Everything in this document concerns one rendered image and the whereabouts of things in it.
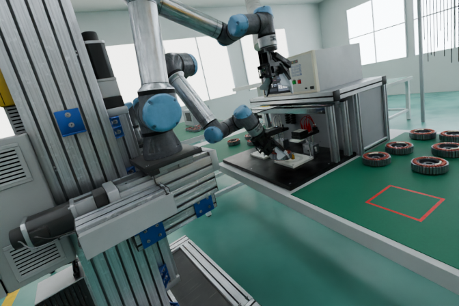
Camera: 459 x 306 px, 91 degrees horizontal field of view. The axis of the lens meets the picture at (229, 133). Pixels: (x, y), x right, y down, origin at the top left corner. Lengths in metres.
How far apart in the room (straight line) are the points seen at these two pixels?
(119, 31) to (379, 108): 5.32
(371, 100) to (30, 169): 1.49
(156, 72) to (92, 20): 5.23
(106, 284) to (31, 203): 0.44
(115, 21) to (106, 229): 5.45
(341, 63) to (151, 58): 0.99
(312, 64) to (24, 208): 1.27
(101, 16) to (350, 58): 5.26
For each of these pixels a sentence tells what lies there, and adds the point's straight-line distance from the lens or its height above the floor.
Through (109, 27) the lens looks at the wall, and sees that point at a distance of 5.91.
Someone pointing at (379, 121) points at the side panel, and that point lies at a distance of 1.49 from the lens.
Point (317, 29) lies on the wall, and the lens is 9.09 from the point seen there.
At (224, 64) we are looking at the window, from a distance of 6.45.
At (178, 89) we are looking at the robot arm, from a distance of 1.03.
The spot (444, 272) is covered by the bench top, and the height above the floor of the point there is 0.74.
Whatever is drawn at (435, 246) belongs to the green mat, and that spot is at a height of 0.75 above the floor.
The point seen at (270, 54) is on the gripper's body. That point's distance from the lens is 0.99.
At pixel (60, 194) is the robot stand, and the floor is 0.99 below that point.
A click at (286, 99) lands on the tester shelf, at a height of 1.09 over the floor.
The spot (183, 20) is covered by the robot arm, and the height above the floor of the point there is 1.51.
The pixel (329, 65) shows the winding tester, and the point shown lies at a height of 1.23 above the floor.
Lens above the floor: 1.24
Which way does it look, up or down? 12 degrees down
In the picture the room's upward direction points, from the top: 12 degrees counter-clockwise
